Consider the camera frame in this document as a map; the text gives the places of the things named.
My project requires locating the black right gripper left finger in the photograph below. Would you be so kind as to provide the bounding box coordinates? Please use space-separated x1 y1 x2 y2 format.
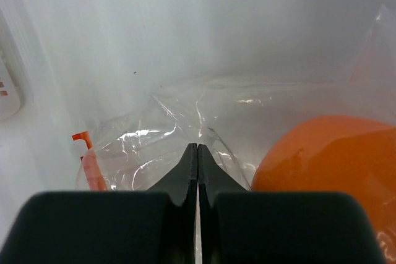
1 143 197 263

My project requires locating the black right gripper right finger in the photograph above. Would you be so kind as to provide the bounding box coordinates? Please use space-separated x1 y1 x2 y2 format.
197 145 385 263

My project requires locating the clear zip top bag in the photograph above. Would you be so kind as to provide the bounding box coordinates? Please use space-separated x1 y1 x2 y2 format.
71 4 396 264

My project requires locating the fake orange fruit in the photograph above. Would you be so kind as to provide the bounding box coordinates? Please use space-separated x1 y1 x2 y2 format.
251 115 395 263

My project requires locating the white plastic perforated basket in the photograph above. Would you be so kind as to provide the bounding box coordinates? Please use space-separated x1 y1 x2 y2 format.
1 11 25 120

